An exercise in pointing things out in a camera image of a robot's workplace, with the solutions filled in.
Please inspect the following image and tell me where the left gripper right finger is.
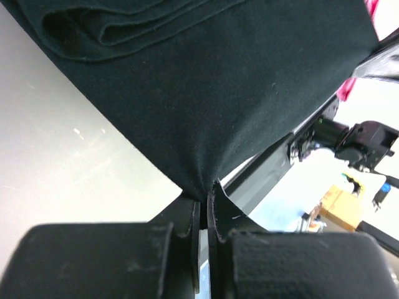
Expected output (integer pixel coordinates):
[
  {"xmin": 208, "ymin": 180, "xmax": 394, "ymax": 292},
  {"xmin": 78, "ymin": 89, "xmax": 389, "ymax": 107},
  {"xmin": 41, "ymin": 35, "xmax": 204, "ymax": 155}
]
[{"xmin": 207, "ymin": 182, "xmax": 398, "ymax": 298}]

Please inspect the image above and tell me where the folded pink t shirt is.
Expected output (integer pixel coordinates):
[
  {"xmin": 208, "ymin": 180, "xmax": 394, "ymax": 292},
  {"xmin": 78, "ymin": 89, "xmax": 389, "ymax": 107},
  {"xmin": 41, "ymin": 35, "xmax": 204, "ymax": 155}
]
[{"xmin": 336, "ymin": 0, "xmax": 382, "ymax": 102}]

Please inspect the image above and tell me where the black t shirt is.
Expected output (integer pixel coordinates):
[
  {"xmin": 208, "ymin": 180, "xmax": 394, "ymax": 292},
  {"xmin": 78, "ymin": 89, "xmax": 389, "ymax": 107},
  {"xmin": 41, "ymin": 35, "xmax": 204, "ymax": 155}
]
[{"xmin": 4, "ymin": 0, "xmax": 378, "ymax": 201}]

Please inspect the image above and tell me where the cardboard box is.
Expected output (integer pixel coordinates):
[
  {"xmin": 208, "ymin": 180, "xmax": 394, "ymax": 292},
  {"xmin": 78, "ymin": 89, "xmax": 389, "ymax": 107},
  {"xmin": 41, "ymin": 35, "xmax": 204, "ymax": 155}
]
[{"xmin": 319, "ymin": 185, "xmax": 365, "ymax": 232}]

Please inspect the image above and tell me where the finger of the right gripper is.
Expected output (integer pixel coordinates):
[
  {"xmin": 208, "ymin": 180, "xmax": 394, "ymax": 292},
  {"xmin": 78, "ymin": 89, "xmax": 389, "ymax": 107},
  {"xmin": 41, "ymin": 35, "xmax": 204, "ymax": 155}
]
[{"xmin": 352, "ymin": 29, "xmax": 398, "ymax": 83}]

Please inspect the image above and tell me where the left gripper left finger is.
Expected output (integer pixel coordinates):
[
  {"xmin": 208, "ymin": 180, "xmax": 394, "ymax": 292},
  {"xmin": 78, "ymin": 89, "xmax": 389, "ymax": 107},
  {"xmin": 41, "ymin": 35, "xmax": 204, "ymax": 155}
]
[{"xmin": 1, "ymin": 194, "xmax": 200, "ymax": 298}]

